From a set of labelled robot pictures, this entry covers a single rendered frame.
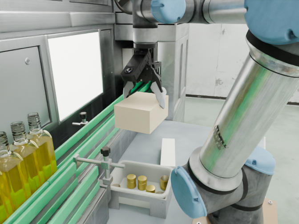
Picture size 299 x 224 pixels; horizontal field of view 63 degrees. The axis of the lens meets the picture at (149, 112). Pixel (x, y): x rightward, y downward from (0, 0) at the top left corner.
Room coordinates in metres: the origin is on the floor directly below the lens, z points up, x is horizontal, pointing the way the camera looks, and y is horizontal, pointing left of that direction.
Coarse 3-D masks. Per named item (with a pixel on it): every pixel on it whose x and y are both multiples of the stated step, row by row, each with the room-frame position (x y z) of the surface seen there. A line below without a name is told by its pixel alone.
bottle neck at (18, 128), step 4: (12, 124) 0.52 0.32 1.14; (16, 124) 0.54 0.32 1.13; (20, 124) 0.52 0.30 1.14; (12, 128) 0.52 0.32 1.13; (16, 128) 0.52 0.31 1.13; (20, 128) 0.52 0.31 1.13; (24, 128) 0.54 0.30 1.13; (12, 132) 0.52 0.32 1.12; (16, 132) 0.52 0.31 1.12; (20, 132) 0.52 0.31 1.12; (24, 132) 0.53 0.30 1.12; (16, 136) 0.52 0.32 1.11; (20, 136) 0.52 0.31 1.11; (24, 136) 0.53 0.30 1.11; (16, 140) 0.52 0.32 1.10; (20, 140) 0.52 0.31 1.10; (24, 140) 0.53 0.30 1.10
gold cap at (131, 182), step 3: (129, 174) 0.78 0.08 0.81; (132, 174) 0.78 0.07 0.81; (129, 177) 0.76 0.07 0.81; (132, 177) 0.76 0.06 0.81; (135, 177) 0.76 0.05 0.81; (129, 180) 0.75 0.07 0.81; (132, 180) 0.75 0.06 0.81; (135, 180) 0.76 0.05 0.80; (129, 183) 0.75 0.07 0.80; (132, 183) 0.75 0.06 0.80; (135, 183) 0.76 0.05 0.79; (129, 186) 0.75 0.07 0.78; (132, 186) 0.75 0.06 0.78; (135, 186) 0.76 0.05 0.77
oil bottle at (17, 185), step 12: (0, 156) 0.46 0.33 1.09; (12, 156) 0.47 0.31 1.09; (0, 168) 0.44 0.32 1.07; (12, 168) 0.46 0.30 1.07; (24, 168) 0.49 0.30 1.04; (12, 180) 0.45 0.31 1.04; (24, 180) 0.48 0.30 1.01; (12, 192) 0.44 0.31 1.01; (24, 192) 0.47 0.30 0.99; (12, 204) 0.44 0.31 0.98
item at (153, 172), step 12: (120, 168) 0.81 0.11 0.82; (132, 168) 0.82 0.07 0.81; (144, 168) 0.81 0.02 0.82; (156, 168) 0.79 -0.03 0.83; (168, 168) 0.78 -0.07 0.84; (120, 180) 0.79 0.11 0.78; (156, 180) 0.79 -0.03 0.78; (168, 180) 0.71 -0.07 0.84; (132, 192) 0.65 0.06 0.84; (144, 192) 0.64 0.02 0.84; (168, 192) 0.65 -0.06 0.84
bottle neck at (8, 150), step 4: (0, 132) 0.48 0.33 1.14; (4, 132) 0.48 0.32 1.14; (0, 136) 0.46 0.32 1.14; (4, 136) 0.47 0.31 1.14; (0, 140) 0.46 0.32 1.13; (4, 140) 0.47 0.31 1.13; (0, 144) 0.46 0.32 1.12; (4, 144) 0.47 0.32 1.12; (8, 144) 0.48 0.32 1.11; (0, 148) 0.46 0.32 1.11; (4, 148) 0.47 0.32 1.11; (8, 148) 0.48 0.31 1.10; (0, 152) 0.46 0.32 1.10; (4, 152) 0.46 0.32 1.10; (8, 152) 0.47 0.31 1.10
